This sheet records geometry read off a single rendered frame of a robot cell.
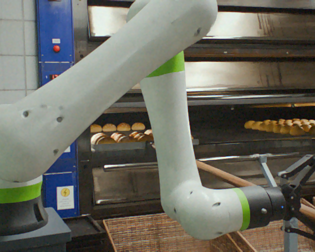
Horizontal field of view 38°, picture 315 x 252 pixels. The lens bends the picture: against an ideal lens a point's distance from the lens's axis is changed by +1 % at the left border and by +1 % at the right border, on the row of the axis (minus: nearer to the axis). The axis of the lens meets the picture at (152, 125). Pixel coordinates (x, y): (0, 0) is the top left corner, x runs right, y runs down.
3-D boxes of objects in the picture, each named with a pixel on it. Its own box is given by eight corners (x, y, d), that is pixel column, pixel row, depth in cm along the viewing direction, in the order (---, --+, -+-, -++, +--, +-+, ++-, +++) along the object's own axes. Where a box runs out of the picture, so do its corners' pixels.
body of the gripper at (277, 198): (252, 184, 107) (287, 179, 109) (255, 220, 107) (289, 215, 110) (270, 189, 100) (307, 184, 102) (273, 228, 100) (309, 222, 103)
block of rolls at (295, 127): (242, 128, 327) (242, 120, 327) (298, 125, 343) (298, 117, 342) (294, 136, 270) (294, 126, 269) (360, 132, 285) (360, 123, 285)
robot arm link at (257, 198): (253, 235, 97) (250, 192, 96) (228, 223, 108) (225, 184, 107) (278, 231, 98) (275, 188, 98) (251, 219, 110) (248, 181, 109)
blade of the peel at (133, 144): (198, 144, 239) (198, 138, 238) (95, 150, 222) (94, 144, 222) (174, 136, 273) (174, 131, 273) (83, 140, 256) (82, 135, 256)
